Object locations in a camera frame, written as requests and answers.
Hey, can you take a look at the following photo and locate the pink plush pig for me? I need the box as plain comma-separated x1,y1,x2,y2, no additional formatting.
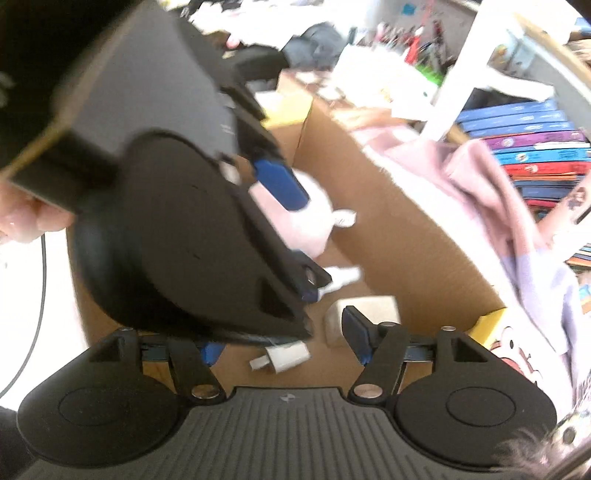
249,168,358,261

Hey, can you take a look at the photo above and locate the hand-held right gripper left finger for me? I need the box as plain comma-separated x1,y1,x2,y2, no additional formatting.
88,328,222,400

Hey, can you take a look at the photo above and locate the crumpled white bag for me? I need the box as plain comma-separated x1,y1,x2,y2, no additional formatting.
330,46,439,121

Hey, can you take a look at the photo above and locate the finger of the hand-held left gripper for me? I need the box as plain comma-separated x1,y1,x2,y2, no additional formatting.
217,85,311,213
252,249,334,342

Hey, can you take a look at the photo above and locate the row of blue books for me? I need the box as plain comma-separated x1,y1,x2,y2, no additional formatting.
455,99,591,213

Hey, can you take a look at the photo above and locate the yellow cardboard box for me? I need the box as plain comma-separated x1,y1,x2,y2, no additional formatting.
67,83,509,388

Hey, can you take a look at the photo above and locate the group of pens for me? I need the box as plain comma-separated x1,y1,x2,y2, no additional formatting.
369,18,448,75

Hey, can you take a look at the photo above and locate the cream white square box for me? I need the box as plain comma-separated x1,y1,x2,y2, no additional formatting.
324,295,400,348

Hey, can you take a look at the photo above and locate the person's left hand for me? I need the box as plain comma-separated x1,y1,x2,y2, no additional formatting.
0,182,77,243

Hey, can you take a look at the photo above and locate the small white charger plug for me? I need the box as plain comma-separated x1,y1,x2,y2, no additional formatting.
249,340,311,374

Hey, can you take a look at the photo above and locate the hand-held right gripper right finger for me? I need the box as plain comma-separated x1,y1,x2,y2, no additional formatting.
342,306,492,407

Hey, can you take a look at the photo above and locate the grey fluffy trim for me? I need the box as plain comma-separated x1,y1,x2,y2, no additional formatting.
496,415,591,472

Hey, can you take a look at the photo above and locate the black cable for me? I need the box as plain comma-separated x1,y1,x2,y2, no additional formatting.
0,235,48,398

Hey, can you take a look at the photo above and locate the purple cloth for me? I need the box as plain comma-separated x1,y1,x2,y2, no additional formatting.
355,124,591,356

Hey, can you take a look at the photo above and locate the white bookshelf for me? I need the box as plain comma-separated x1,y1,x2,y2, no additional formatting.
420,0,555,141

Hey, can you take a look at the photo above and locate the pile of clothes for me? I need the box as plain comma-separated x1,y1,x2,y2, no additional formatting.
281,23,352,70

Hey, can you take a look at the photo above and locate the small plastic bottle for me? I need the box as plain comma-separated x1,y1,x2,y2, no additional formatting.
318,265,363,296

